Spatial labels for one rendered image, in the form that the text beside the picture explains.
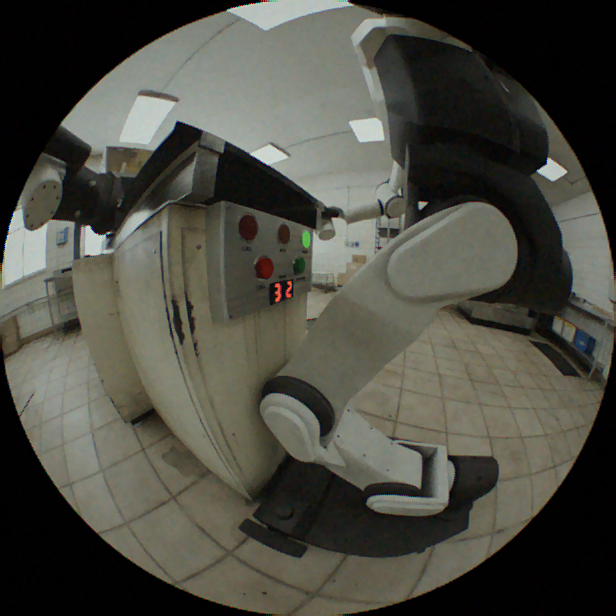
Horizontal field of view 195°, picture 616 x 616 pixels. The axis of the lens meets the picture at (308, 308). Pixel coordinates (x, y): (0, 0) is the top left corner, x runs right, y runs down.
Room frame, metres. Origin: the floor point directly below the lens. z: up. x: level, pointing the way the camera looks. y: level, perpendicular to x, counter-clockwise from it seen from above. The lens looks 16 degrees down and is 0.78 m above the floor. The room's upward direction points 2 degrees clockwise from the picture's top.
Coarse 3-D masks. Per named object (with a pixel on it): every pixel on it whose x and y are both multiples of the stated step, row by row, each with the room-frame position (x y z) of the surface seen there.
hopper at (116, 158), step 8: (104, 152) 0.38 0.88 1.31; (112, 152) 0.40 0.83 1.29; (120, 152) 0.44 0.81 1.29; (128, 152) 0.48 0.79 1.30; (136, 152) 0.51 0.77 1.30; (144, 152) 0.55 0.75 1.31; (104, 160) 0.39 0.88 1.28; (112, 160) 0.42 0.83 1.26; (120, 160) 0.46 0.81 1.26; (128, 160) 0.50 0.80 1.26; (136, 160) 0.53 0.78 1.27; (144, 160) 0.57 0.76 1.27; (104, 168) 0.41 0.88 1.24; (112, 168) 0.44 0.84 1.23; (120, 168) 0.48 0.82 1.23; (128, 168) 0.51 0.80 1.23; (136, 168) 0.55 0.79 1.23
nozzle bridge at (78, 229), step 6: (120, 174) 0.45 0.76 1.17; (126, 174) 0.48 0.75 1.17; (132, 174) 0.50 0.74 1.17; (126, 180) 0.50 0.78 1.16; (132, 180) 0.53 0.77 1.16; (126, 186) 0.53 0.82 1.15; (120, 192) 0.51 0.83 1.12; (120, 198) 0.51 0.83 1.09; (78, 222) 0.34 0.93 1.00; (78, 228) 0.34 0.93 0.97; (78, 234) 0.34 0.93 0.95; (78, 240) 0.34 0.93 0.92; (78, 246) 0.34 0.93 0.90; (78, 252) 0.34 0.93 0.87; (78, 258) 0.34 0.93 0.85
